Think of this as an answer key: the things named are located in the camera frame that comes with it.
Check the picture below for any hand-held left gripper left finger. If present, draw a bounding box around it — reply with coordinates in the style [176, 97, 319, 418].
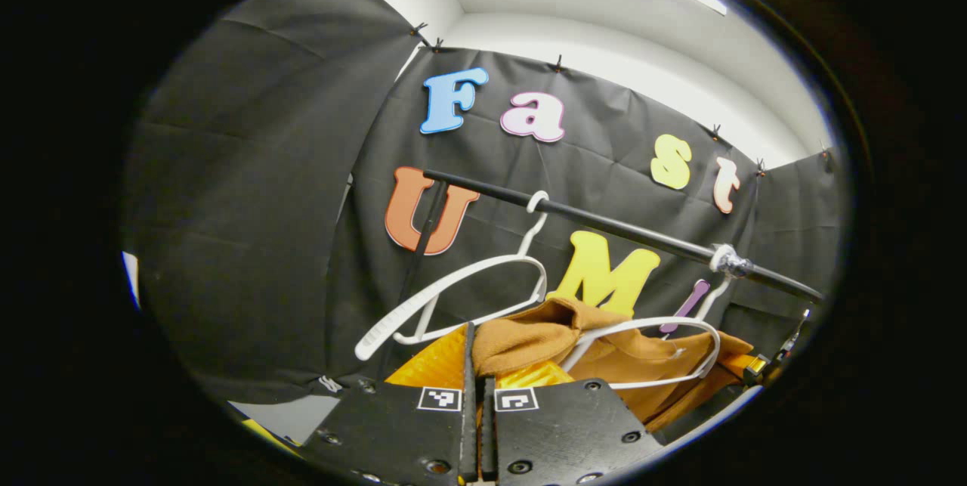
[298, 322, 478, 486]

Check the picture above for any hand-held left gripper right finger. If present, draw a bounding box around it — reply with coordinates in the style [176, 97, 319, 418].
[481, 360, 667, 485]

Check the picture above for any brown shirt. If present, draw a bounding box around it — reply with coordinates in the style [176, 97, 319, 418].
[472, 297, 756, 432]

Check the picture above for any white plastic hanger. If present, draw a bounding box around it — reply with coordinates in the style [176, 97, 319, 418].
[561, 244, 737, 390]
[354, 190, 551, 362]

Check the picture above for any black clothes rack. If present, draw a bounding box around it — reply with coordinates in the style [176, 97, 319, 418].
[397, 169, 826, 305]

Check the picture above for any grey tape wrap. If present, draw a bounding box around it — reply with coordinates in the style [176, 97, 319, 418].
[710, 244, 755, 279]

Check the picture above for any black backdrop cloth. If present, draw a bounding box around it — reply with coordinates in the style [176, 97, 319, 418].
[121, 0, 843, 405]

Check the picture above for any row of black cloth clips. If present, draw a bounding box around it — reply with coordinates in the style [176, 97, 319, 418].
[325, 0, 836, 177]

